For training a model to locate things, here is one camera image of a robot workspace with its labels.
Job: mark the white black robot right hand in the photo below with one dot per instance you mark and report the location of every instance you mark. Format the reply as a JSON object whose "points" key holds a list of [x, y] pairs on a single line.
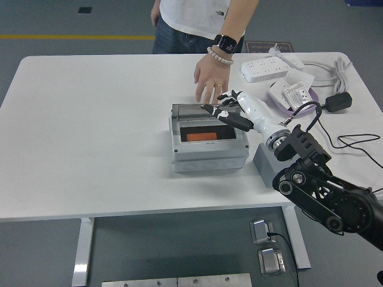
{"points": [[257, 112]]}

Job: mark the person's right hand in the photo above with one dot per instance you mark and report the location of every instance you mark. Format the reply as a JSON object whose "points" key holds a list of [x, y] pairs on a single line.
{"points": [[155, 15]]}

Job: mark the person's left hand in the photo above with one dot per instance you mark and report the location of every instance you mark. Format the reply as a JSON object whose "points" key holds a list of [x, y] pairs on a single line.
{"points": [[211, 76]]}

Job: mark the smoky transparent box lid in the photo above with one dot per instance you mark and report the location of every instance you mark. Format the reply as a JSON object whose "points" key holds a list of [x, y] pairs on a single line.
{"points": [[188, 110]]}

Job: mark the orange cylindrical battery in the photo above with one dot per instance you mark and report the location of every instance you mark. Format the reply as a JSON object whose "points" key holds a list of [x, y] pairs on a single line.
{"points": [[202, 136]]}

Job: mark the grey plastic junction box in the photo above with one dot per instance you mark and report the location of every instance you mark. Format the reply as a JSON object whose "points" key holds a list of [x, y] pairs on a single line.
{"points": [[206, 154]]}

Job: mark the person's left forearm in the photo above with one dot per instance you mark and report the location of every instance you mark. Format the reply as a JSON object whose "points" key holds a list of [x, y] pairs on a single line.
{"points": [[240, 21]]}

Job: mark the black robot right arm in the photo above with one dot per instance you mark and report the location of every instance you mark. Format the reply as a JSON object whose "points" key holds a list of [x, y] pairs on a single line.
{"points": [[344, 206]]}

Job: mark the white socket box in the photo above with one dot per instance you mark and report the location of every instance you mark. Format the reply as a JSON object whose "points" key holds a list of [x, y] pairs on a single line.
{"points": [[276, 93]]}

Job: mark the metal floor socket box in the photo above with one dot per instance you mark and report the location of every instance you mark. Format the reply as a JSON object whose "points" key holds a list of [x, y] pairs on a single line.
{"points": [[259, 230], [269, 261]]}

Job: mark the purple plastic tray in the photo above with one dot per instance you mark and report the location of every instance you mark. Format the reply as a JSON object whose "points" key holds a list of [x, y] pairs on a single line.
{"points": [[284, 110]]}

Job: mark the black smartwatch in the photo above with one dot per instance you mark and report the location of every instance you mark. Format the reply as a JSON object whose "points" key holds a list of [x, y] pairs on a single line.
{"points": [[227, 44]]}

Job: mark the person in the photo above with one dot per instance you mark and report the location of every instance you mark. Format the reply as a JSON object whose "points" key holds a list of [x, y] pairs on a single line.
{"points": [[191, 18]]}

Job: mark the white power strip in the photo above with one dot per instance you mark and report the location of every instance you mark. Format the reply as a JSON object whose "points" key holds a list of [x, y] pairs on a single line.
{"points": [[263, 69]]}

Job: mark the grey cube holder block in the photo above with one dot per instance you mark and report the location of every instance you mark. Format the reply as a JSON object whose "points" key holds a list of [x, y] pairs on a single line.
{"points": [[263, 164]]}

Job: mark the dark floor sign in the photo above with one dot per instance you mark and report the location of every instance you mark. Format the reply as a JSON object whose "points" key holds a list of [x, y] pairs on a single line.
{"points": [[260, 47]]}

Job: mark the white flat adapter block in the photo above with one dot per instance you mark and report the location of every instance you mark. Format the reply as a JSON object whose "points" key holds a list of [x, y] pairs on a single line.
{"points": [[294, 62]]}

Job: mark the white power plug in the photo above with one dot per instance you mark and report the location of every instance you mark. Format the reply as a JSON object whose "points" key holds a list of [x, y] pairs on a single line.
{"points": [[275, 49]]}

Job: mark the black floor hatch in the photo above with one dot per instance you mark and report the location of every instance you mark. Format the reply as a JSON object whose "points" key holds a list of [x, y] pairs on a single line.
{"points": [[84, 9]]}

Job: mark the black power adapter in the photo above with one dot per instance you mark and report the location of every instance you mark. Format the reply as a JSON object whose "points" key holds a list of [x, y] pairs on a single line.
{"points": [[338, 102]]}

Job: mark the white table leg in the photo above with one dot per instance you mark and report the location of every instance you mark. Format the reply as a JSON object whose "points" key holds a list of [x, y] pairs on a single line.
{"points": [[300, 248], [83, 248]]}

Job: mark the blue object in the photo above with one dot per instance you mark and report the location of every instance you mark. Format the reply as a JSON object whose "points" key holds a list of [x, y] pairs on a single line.
{"points": [[366, 2]]}

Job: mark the grey metal plate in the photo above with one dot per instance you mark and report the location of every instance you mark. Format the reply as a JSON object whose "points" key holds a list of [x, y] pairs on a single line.
{"points": [[137, 283], [215, 281]]}

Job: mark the packaged wall socket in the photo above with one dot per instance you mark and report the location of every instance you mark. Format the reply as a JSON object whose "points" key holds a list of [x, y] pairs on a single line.
{"points": [[297, 95]]}

